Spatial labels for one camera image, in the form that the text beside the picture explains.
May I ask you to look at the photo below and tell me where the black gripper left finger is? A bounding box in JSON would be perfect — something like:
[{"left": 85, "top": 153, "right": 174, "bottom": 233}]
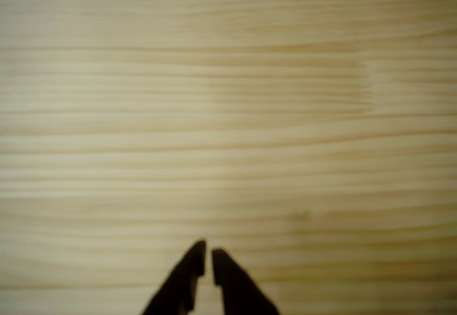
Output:
[{"left": 141, "top": 239, "right": 208, "bottom": 315}]

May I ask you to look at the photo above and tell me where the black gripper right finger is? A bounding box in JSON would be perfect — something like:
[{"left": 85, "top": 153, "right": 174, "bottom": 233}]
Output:
[{"left": 211, "top": 248, "right": 281, "bottom": 315}]

